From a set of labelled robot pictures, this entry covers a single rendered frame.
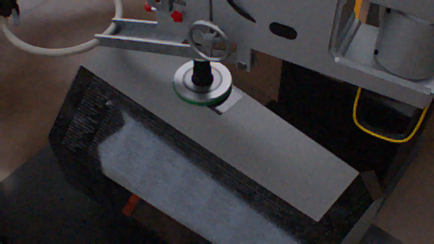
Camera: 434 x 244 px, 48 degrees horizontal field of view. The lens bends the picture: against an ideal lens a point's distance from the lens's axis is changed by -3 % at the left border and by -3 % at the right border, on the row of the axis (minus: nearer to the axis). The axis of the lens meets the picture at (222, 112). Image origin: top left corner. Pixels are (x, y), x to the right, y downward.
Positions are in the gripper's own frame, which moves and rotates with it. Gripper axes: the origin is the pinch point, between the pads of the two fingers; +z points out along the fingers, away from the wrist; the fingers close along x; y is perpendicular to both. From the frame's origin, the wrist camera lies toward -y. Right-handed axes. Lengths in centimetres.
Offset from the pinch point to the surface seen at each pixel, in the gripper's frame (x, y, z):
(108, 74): 44, 28, 2
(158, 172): 65, 66, 11
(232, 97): 91, 42, -1
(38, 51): 18.5, 25.2, -7.8
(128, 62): 51, 21, 2
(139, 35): 56, 17, -9
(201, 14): 79, 45, -43
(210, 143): 83, 62, -2
